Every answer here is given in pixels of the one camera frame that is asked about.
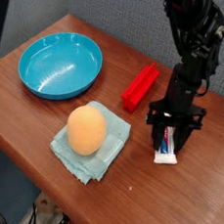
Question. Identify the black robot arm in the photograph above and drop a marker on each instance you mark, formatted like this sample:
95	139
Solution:
197	27

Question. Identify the orange egg-shaped sponge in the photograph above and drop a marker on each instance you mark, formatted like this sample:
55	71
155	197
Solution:
86	130

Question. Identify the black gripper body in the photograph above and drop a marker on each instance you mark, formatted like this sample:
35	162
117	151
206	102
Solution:
176	108

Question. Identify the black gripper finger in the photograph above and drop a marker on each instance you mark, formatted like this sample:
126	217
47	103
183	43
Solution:
158	135
180	137

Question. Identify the white toothpaste tube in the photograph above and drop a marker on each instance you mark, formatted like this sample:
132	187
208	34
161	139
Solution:
165	153

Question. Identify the light blue folded cloth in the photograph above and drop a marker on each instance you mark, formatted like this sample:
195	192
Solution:
93	167

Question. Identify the red plastic block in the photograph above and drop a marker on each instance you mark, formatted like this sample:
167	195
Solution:
139	87

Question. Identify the blue plastic plate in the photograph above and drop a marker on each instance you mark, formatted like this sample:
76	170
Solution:
60	66

